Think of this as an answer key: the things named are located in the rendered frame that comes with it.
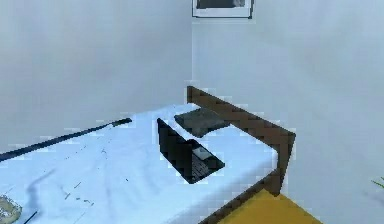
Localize black open laptop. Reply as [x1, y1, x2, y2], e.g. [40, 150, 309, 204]
[156, 117, 226, 185]

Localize grey pillow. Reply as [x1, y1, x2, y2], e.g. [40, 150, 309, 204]
[173, 107, 232, 139]

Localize brown bed with white sheet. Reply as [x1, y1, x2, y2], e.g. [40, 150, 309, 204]
[0, 85, 297, 224]

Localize green house plant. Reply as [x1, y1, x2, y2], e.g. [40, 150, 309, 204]
[371, 176, 384, 190]

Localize black framed wall picture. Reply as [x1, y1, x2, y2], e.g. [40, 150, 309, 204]
[191, 0, 255, 20]

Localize pale grey round object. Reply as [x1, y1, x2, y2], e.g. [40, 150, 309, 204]
[0, 194, 23, 224]

